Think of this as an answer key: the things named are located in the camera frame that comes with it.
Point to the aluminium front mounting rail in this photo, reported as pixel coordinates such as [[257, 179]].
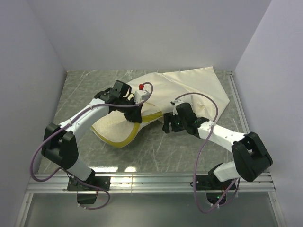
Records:
[[164, 182]]

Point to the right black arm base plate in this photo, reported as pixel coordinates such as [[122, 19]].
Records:
[[210, 183]]

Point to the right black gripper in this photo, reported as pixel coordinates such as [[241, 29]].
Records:
[[168, 117]]

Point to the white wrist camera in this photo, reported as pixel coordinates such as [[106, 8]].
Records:
[[175, 103], [141, 94]]

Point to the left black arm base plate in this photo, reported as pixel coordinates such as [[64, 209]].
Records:
[[91, 184]]

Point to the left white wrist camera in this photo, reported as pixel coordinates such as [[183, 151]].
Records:
[[141, 94]]

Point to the cream quilted pillow yellow edge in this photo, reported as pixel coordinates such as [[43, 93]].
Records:
[[117, 132]]

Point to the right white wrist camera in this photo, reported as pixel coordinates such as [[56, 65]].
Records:
[[175, 103]]

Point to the cream satin pillowcase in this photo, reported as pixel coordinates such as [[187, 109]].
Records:
[[203, 88]]

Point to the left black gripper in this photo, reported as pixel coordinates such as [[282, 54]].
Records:
[[135, 116]]

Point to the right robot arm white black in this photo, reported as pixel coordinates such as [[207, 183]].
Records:
[[250, 156]]

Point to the aluminium right side rail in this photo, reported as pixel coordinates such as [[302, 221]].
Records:
[[238, 104]]

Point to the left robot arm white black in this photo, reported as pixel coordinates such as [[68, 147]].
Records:
[[60, 144]]

